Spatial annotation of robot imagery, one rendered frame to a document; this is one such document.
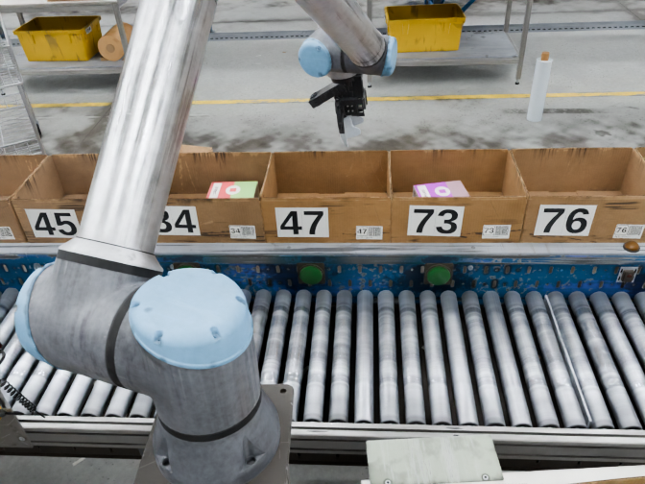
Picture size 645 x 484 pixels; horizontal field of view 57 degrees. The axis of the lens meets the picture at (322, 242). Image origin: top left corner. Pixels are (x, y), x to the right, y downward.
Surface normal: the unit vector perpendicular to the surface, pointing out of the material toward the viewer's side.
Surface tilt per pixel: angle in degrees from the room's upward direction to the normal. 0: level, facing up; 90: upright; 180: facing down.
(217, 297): 5
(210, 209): 90
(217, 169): 89
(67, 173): 90
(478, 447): 0
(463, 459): 0
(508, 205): 90
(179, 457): 67
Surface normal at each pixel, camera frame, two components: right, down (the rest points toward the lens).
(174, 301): 0.04, -0.82
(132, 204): 0.47, 0.01
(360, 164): -0.07, 0.59
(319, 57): -0.44, 0.62
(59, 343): -0.37, 0.26
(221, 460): 0.22, 0.21
